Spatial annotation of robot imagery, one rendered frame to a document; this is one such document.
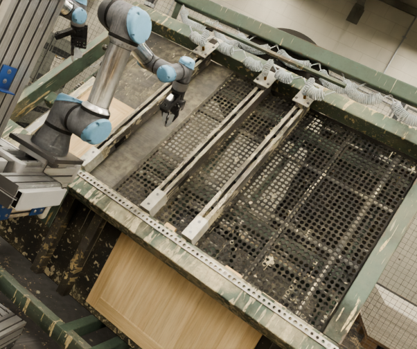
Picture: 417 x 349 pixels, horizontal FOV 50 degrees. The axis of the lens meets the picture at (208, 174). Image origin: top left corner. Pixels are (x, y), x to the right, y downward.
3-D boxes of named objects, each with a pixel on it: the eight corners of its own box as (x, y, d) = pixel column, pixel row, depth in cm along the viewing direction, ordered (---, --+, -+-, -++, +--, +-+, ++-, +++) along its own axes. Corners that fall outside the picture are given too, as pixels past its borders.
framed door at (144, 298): (87, 300, 249) (85, 300, 247) (133, 214, 243) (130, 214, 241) (218, 410, 216) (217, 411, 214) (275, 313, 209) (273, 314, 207)
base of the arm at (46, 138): (52, 155, 174) (64, 132, 173) (23, 136, 177) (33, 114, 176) (73, 156, 189) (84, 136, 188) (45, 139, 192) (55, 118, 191)
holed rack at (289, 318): (53, 158, 238) (53, 158, 238) (58, 154, 239) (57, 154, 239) (334, 354, 176) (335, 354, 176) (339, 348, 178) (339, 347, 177)
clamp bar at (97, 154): (77, 167, 240) (64, 138, 221) (211, 48, 293) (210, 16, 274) (90, 176, 237) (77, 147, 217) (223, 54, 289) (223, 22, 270)
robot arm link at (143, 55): (78, 7, 168) (138, 72, 212) (98, 17, 163) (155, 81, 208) (96, -17, 169) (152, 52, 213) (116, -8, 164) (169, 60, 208)
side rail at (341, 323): (318, 341, 190) (322, 333, 181) (421, 170, 239) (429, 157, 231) (334, 352, 187) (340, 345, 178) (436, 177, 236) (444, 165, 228)
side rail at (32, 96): (3, 122, 270) (-4, 109, 261) (129, 28, 319) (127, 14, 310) (10, 126, 267) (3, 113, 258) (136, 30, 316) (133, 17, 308)
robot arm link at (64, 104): (60, 122, 190) (75, 93, 188) (82, 136, 184) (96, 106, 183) (39, 115, 179) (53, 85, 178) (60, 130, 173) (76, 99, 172)
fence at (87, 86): (27, 133, 255) (24, 129, 252) (140, 45, 298) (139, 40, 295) (32, 138, 253) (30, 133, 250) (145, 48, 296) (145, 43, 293)
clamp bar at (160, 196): (138, 210, 223) (130, 183, 204) (269, 75, 276) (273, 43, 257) (154, 220, 220) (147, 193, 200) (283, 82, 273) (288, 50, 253)
